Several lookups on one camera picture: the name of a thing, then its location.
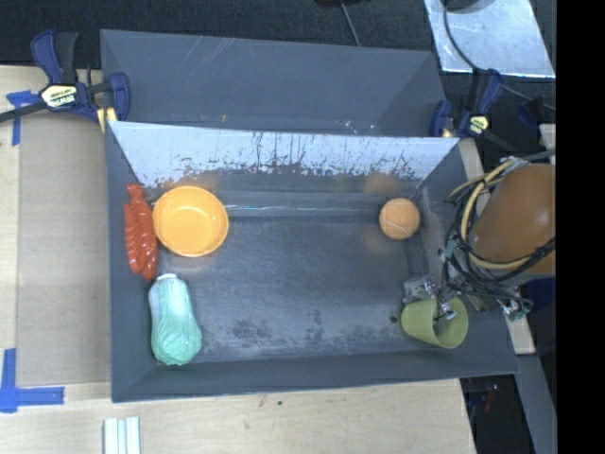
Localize orange bowl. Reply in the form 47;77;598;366
151;185;231;258

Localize brown cardboard board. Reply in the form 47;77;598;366
16;113;114;388

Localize green and white toy cabbage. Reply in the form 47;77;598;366
147;273;203;367

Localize orange ball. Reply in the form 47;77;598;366
378;198;422;241

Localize grey metal bin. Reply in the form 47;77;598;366
98;28;520;404

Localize olive green cup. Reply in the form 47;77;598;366
400;297;470;350

